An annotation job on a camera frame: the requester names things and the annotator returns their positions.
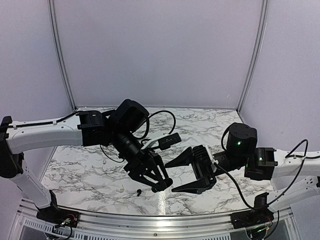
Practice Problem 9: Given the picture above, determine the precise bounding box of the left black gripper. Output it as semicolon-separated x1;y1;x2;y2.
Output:
112;125;172;192

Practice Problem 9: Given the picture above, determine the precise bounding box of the black earbud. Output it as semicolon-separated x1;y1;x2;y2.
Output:
136;189;142;196

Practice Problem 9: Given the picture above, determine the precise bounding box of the black earbud charging case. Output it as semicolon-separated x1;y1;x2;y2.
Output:
151;178;173;193

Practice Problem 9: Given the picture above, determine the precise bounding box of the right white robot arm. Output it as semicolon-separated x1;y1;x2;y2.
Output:
165;122;320;224

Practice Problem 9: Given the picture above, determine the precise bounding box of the white earbud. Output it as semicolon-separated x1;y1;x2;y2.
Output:
117;185;125;193

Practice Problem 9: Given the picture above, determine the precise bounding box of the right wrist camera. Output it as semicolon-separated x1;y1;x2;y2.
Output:
204;145;219;173

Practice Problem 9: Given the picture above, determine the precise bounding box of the aluminium front rail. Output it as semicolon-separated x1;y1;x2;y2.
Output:
9;199;301;240

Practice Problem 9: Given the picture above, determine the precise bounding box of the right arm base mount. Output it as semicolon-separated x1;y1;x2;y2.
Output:
230;192;274;240

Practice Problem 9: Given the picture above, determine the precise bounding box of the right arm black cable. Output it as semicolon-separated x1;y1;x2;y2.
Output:
217;138;310;210

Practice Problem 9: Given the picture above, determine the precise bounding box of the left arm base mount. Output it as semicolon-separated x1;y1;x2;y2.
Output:
36;190;80;240

